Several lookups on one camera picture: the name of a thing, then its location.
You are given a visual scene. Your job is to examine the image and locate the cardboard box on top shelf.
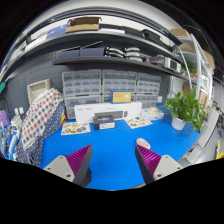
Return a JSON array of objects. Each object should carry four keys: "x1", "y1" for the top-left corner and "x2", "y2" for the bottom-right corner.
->
[{"x1": 65, "y1": 17, "x2": 101, "y2": 33}]

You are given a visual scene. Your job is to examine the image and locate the right picture card sheet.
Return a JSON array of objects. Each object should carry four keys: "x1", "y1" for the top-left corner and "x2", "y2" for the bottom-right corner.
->
[{"x1": 126, "y1": 118, "x2": 152, "y2": 129}]

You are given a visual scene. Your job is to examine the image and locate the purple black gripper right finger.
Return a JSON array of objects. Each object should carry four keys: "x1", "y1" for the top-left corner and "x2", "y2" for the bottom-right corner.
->
[{"x1": 135, "y1": 145, "x2": 182, "y2": 184}]

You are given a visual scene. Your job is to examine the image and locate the small black product box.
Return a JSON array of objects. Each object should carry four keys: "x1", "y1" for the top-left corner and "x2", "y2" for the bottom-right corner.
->
[{"x1": 93, "y1": 115, "x2": 115, "y2": 130}]

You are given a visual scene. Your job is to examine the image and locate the grey drawer organizer right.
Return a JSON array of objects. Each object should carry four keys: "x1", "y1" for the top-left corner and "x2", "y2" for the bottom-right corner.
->
[{"x1": 136, "y1": 73, "x2": 161, "y2": 108}]

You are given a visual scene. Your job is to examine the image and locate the grey drawer organizer middle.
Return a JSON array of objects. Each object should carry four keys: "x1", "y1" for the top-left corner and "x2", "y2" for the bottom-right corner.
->
[{"x1": 101, "y1": 70, "x2": 137, "y2": 102}]

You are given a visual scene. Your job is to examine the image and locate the left picture card sheet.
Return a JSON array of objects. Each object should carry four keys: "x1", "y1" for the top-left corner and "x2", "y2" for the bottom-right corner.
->
[{"x1": 61, "y1": 122, "x2": 90, "y2": 135}]

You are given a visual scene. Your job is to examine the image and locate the dark blue flat box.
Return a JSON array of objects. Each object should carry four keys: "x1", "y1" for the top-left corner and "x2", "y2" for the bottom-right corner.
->
[{"x1": 58, "y1": 41, "x2": 105, "y2": 60}]

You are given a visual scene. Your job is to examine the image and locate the stacked black white devices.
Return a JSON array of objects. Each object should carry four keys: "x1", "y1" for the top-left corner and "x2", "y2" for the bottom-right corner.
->
[{"x1": 105, "y1": 47, "x2": 143, "y2": 62}]

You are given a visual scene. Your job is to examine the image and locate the clear plastic package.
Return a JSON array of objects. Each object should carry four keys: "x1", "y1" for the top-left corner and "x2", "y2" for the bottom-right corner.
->
[{"x1": 141, "y1": 107, "x2": 164, "y2": 121}]

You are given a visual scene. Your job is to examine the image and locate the upper dark wall shelf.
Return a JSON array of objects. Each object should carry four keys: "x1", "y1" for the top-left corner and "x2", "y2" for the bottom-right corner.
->
[{"x1": 6, "y1": 31, "x2": 174, "y2": 60}]

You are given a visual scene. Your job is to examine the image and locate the green potted plant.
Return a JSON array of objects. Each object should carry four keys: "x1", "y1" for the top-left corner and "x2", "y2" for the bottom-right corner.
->
[{"x1": 165, "y1": 87, "x2": 205, "y2": 131}]

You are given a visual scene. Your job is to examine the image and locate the blue yellow box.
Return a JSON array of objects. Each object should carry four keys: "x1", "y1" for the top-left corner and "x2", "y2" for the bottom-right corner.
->
[{"x1": 111, "y1": 91, "x2": 132, "y2": 104}]

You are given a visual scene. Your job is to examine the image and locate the picture card sheet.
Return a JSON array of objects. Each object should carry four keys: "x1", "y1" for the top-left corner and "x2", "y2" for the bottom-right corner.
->
[
  {"x1": 61, "y1": 122, "x2": 90, "y2": 135},
  {"x1": 126, "y1": 118, "x2": 152, "y2": 129}
]

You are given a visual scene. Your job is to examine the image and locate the white woven basket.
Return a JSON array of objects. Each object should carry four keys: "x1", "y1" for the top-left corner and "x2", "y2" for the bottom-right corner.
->
[{"x1": 27, "y1": 79, "x2": 50, "y2": 104}]

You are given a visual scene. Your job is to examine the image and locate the white computer mouse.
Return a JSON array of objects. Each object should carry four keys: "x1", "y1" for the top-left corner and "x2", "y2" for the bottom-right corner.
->
[{"x1": 136, "y1": 138, "x2": 151, "y2": 149}]

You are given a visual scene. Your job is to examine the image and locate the blue table mat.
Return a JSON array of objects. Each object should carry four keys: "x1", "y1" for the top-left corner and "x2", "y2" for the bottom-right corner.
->
[{"x1": 41, "y1": 112, "x2": 200, "y2": 190}]

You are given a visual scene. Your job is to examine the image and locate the polka dot patterned cloth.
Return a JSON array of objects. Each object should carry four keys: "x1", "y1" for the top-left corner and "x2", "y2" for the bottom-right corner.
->
[{"x1": 15, "y1": 88, "x2": 65, "y2": 167}]

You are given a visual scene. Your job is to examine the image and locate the grey drawer organizer left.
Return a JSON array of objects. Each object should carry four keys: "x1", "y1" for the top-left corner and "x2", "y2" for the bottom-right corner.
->
[{"x1": 62, "y1": 69, "x2": 101, "y2": 119}]

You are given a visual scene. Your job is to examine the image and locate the grey drawer organizer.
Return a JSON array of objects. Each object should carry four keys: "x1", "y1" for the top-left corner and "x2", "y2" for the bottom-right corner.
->
[
  {"x1": 101, "y1": 70, "x2": 137, "y2": 102},
  {"x1": 62, "y1": 69, "x2": 101, "y2": 119},
  {"x1": 136, "y1": 73, "x2": 161, "y2": 108}
]

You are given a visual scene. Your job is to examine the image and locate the long white keyboard box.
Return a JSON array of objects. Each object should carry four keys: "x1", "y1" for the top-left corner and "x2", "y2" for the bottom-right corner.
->
[{"x1": 74, "y1": 102, "x2": 142, "y2": 123}]

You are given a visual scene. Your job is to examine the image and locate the lower dark wall shelf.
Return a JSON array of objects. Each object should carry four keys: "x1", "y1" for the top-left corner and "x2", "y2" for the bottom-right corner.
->
[{"x1": 52, "y1": 56, "x2": 186, "y2": 79}]

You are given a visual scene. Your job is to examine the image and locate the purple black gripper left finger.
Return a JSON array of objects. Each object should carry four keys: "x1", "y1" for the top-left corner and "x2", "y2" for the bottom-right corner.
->
[{"x1": 44, "y1": 145, "x2": 93, "y2": 187}]

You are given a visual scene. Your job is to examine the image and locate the white metal shelving rack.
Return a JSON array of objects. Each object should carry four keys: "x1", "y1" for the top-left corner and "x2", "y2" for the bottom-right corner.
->
[{"x1": 171, "y1": 29, "x2": 214, "y2": 99}]

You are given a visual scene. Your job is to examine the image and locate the dark wall shelf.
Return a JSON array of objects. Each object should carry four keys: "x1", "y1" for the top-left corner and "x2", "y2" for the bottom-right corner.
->
[
  {"x1": 52, "y1": 56, "x2": 186, "y2": 79},
  {"x1": 6, "y1": 31, "x2": 174, "y2": 60}
]

